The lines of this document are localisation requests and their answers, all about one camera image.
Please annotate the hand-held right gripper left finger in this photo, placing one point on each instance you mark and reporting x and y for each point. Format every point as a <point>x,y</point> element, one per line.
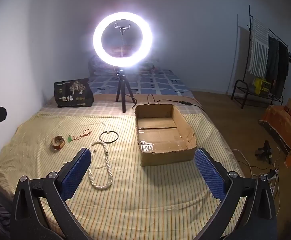
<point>76,172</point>

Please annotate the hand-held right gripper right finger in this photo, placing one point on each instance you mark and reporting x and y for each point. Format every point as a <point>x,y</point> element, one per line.
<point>208,172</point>

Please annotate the cardboard box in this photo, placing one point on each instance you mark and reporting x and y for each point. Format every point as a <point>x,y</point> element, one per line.
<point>160,130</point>

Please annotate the black device on floor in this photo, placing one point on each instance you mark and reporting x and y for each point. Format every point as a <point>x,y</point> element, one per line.
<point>265,150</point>

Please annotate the yellow striped sheet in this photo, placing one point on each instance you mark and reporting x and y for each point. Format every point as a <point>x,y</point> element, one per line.
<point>135,192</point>

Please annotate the power strip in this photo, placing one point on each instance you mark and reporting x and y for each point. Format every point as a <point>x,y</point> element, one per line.
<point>271,174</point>

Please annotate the plaid bed sheet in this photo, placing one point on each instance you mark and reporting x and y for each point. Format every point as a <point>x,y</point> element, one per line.
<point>100,107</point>

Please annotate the black printed bag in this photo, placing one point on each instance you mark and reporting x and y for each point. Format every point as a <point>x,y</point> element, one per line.
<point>73,97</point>

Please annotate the orange cloth covered box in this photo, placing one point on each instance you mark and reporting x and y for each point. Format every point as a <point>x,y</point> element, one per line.
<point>280,125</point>

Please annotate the black tripod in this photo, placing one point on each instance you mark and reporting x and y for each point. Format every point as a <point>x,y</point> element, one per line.
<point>121,87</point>

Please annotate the yellow box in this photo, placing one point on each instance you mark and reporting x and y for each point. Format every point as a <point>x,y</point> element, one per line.
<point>261,86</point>

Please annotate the blue checked quilt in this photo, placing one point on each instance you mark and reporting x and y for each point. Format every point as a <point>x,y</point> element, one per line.
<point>155,82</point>

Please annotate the black hanging garment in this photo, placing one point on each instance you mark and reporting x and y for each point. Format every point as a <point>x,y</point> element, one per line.
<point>283,65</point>

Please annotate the grey hanging garment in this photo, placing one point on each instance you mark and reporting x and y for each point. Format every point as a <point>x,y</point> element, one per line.
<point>272,57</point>

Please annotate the white fringed towel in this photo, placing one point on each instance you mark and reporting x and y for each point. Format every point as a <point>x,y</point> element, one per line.
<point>258,47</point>

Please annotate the phone holder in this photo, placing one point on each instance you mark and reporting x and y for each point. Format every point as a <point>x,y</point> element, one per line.
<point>122,26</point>

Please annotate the black clothes rack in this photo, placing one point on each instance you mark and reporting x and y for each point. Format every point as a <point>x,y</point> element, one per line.
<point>248,17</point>

